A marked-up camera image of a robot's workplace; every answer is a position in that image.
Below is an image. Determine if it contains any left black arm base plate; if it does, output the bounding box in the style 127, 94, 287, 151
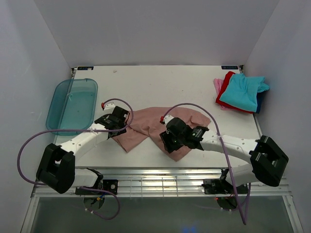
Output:
75, 179, 119, 195

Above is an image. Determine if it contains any cyan folded t shirt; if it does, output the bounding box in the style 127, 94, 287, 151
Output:
220, 73, 270, 113

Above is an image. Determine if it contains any dark blue folded t shirt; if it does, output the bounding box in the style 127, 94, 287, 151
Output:
255, 92, 265, 114

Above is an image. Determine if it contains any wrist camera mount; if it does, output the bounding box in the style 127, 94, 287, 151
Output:
160, 115, 174, 125
101, 102, 116, 114

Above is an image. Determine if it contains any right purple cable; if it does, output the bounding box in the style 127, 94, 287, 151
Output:
164, 102, 252, 225

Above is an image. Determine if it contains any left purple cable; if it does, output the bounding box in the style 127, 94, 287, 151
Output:
17, 98, 134, 220

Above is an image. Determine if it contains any red folded t shirt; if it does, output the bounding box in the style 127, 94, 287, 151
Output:
215, 70, 254, 115

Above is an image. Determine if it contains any dusty pink t shirt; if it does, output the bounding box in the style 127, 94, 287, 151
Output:
113, 107, 211, 162

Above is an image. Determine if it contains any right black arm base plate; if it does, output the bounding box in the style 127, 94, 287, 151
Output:
202, 179, 234, 194

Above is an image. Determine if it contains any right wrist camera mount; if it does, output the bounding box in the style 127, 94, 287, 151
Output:
160, 115, 174, 125

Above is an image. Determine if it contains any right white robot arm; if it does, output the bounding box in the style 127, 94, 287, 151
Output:
160, 115, 289, 194

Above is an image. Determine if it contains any light pink folded t shirt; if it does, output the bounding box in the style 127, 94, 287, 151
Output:
213, 79, 234, 111

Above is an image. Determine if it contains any aluminium rail frame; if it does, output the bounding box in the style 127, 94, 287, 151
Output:
21, 169, 303, 233

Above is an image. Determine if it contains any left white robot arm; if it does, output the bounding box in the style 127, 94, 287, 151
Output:
36, 104, 130, 194

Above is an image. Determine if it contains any teal plastic tray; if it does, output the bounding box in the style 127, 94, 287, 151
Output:
46, 79, 98, 131

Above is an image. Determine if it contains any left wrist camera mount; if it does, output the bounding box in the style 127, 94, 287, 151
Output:
101, 102, 116, 114

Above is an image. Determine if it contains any purple cable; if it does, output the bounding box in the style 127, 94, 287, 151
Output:
17, 98, 134, 220
164, 102, 252, 225

